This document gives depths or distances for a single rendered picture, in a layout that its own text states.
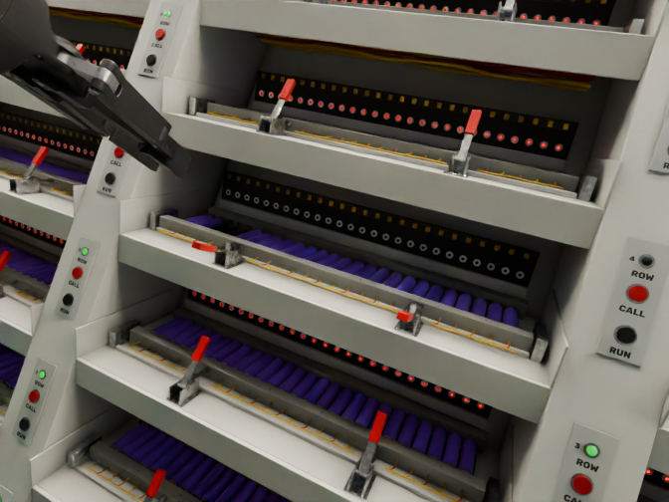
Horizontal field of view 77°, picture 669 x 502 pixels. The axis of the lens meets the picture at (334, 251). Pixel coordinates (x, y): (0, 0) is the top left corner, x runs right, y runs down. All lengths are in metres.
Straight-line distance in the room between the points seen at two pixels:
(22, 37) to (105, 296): 0.44
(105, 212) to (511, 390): 0.61
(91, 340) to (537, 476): 0.62
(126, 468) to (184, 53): 0.64
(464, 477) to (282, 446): 0.23
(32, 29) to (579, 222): 0.51
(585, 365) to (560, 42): 0.36
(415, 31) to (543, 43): 0.15
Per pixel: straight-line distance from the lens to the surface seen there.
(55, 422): 0.79
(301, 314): 0.54
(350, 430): 0.59
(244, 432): 0.60
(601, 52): 0.60
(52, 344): 0.78
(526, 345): 0.54
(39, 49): 0.38
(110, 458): 0.81
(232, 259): 0.60
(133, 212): 0.71
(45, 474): 0.83
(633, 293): 0.51
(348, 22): 0.65
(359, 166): 0.54
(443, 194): 0.52
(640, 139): 0.55
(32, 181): 0.91
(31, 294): 0.92
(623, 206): 0.53
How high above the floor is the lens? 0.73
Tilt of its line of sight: 2 degrees up
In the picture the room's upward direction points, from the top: 18 degrees clockwise
